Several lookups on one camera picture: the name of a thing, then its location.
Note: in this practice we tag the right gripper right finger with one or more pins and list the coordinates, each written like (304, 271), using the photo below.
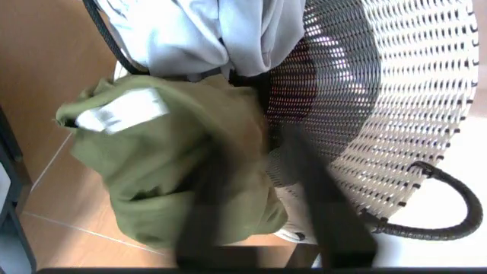
(338, 236)

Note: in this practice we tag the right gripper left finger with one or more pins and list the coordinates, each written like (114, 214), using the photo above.
(213, 228)

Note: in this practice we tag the green printed shirt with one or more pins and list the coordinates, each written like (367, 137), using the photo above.
(152, 171)

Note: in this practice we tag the white laundry basket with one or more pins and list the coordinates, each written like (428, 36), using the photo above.
(411, 95)

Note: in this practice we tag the pale grey garment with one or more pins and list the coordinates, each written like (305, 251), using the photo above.
(182, 34)

